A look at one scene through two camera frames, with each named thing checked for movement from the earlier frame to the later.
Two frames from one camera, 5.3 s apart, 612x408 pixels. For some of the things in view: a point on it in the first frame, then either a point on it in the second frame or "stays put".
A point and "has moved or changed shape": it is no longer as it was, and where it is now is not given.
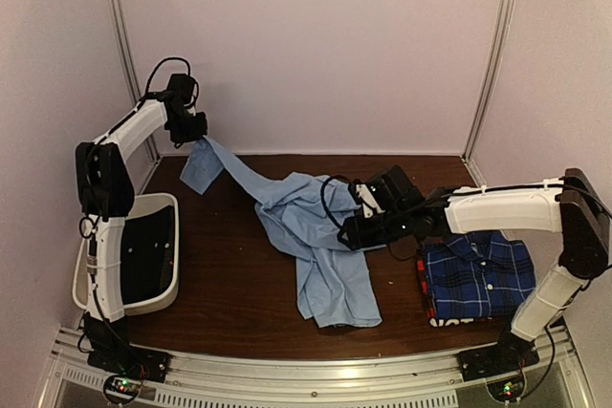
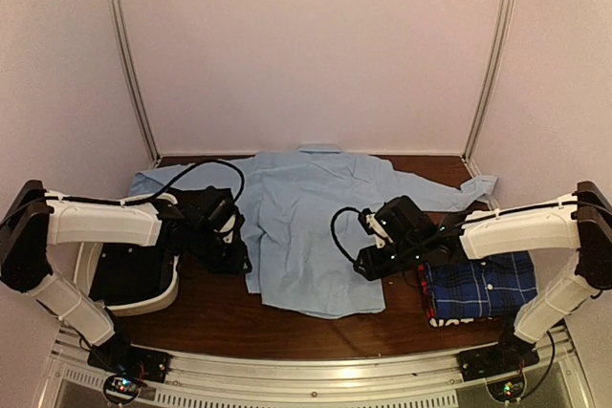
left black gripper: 201,130 -> 233,264
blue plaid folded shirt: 480,275 stays put
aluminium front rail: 214,381 stays put
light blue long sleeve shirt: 302,215 has moved or changed shape
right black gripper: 359,236 -> 374,268
